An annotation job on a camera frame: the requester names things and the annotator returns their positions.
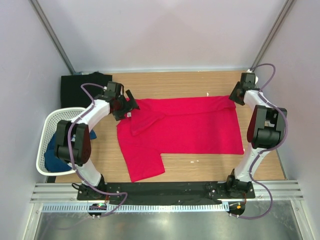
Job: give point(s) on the white slotted cable duct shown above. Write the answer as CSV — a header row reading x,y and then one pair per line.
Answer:
x,y
104,208

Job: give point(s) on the blue t shirt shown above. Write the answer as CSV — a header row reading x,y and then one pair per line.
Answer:
x,y
51,162

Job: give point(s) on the aluminium corner post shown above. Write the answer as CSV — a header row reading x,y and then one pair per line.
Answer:
x,y
280,19
52,35

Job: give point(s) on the folded black t shirt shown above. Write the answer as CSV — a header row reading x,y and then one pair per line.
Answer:
x,y
71,94

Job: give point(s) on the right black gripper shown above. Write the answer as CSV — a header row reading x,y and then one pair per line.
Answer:
x,y
233,96

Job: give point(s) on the aluminium rail frame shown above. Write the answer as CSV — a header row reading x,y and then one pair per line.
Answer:
x,y
281,190

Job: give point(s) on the white plastic laundry basket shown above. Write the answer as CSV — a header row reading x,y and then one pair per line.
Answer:
x,y
48,130

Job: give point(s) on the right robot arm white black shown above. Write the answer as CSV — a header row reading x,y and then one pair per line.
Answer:
x,y
266,130

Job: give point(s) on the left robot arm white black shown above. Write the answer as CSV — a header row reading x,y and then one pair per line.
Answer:
x,y
72,137

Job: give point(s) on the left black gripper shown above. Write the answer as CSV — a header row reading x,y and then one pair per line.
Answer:
x,y
120,115

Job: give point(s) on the red t shirt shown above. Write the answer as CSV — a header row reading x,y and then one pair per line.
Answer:
x,y
192,125

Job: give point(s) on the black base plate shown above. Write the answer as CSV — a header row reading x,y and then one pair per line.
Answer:
x,y
179,193

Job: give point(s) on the left aluminium corner post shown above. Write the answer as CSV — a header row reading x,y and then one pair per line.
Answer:
x,y
52,35

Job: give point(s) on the right aluminium corner post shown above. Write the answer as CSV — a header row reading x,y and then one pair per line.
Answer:
x,y
280,19

